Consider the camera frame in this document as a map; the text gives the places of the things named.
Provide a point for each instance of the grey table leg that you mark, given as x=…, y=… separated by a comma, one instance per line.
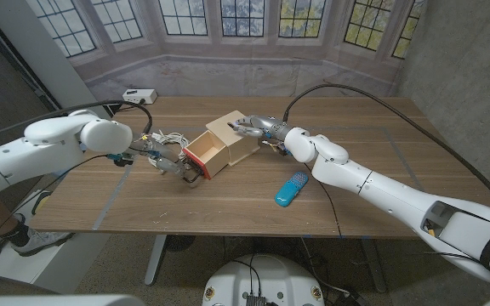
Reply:
x=155, y=259
x=374, y=265

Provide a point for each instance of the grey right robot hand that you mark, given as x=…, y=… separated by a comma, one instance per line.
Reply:
x=268, y=126

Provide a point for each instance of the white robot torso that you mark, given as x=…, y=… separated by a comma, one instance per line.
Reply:
x=270, y=276

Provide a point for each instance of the black floor fan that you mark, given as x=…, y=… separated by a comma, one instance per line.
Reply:
x=181, y=243

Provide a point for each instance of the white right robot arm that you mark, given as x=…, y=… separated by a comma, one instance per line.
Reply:
x=398, y=200

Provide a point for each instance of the wooden box with slot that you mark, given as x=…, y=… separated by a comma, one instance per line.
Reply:
x=245, y=149

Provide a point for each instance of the yellow and black foot pedal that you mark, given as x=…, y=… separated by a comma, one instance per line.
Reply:
x=43, y=202

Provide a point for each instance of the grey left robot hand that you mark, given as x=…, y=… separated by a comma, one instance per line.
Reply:
x=164, y=155

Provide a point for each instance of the turquoise remote control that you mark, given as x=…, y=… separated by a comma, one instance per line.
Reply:
x=289, y=191

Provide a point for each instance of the white power strip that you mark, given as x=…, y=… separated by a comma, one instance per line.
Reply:
x=138, y=95

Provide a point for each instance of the printed window backdrop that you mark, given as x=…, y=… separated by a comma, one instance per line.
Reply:
x=245, y=76

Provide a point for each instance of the white floor platform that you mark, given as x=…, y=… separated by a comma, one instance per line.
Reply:
x=79, y=263

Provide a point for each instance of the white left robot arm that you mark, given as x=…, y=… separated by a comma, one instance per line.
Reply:
x=36, y=153

